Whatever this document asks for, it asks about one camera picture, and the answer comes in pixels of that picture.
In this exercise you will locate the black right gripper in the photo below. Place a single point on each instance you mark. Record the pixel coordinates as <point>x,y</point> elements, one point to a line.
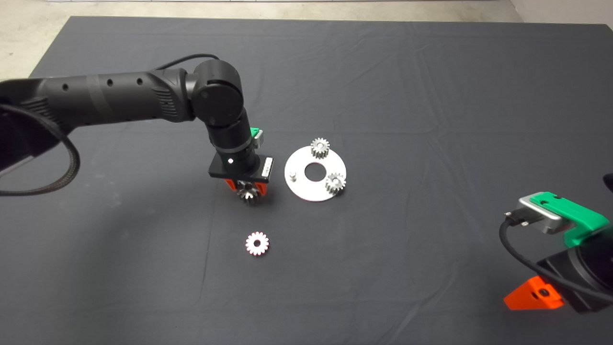
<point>560,268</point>

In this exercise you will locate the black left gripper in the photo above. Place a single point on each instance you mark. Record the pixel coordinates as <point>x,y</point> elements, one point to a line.
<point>239,175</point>

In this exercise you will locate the large steel gear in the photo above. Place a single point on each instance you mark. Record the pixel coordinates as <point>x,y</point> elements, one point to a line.
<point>248,195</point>

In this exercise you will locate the small steel gear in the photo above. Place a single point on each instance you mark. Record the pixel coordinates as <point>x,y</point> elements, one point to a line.
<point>252,238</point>
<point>335,183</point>
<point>320,147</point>

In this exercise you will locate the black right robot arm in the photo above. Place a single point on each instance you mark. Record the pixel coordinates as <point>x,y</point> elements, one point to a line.
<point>596,261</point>

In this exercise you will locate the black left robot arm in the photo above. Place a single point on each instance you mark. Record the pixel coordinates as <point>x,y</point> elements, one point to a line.
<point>119,100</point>

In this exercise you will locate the round metal plate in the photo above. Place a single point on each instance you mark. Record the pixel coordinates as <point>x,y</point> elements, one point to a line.
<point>311,191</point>

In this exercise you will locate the dark grey table cloth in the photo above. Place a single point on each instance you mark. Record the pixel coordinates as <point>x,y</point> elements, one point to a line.
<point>407,96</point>

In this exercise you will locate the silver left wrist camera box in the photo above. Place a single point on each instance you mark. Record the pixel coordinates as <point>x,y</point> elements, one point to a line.
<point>259,140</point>

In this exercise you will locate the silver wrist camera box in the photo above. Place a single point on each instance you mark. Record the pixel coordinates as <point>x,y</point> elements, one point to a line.
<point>259,140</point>
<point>541,213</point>

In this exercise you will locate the green left camera mount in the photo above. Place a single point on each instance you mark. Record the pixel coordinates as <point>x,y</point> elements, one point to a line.
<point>255,132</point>

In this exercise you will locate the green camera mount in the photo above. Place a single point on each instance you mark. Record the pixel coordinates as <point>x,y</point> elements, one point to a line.
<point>255,132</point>
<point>582,220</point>

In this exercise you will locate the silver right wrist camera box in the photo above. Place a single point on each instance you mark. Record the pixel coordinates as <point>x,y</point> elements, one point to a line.
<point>541,213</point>

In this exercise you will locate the green right camera mount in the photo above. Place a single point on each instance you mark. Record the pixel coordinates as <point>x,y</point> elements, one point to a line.
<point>582,220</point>

